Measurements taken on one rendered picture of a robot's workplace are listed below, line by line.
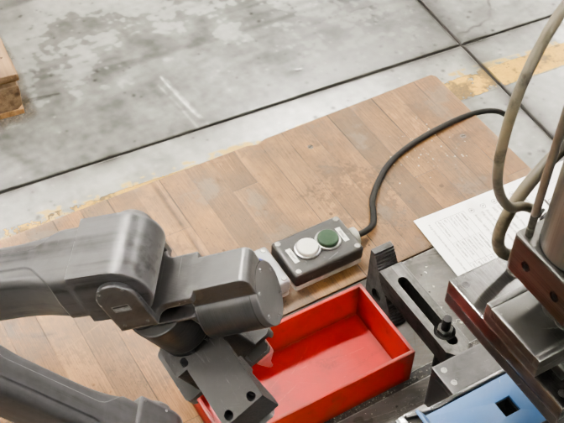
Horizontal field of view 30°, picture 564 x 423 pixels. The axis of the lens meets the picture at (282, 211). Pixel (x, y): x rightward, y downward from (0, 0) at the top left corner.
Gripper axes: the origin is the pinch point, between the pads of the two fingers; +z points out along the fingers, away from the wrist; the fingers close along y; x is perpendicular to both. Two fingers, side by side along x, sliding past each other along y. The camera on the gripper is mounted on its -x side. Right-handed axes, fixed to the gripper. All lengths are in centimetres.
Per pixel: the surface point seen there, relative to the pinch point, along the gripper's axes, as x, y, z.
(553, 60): 114, 94, 179
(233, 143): 130, 7, 129
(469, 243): 14.3, 27.5, 38.5
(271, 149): 44, 15, 31
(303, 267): 20.4, 8.7, 24.3
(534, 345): -15.9, 22.6, 3.8
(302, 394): 5.3, -1.0, 21.9
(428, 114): 38, 37, 44
